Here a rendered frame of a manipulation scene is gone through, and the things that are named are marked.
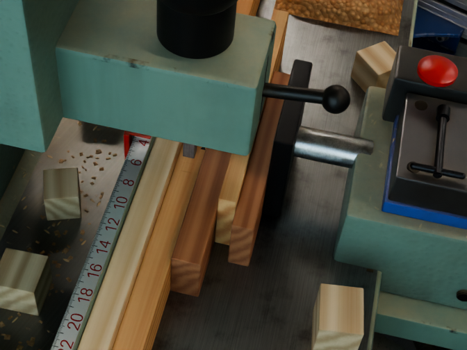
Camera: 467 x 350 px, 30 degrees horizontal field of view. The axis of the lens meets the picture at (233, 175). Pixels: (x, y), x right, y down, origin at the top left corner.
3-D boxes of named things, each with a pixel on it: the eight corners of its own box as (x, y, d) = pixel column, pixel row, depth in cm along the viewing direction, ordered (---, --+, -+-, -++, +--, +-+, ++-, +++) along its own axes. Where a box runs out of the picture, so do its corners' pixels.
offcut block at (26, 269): (39, 316, 74) (34, 293, 71) (-4, 307, 75) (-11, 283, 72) (53, 280, 77) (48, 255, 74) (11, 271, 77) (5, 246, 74)
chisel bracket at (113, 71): (247, 172, 62) (258, 89, 55) (58, 132, 63) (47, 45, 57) (267, 100, 67) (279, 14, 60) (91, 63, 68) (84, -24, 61)
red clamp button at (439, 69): (454, 94, 64) (458, 83, 63) (413, 85, 64) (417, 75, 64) (456, 66, 66) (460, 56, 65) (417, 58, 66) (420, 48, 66)
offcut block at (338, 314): (354, 361, 63) (364, 335, 60) (310, 356, 63) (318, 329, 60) (354, 315, 65) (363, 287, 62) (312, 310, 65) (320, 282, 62)
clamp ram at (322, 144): (353, 235, 69) (375, 162, 62) (261, 214, 70) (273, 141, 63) (366, 151, 75) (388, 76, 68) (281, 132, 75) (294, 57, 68)
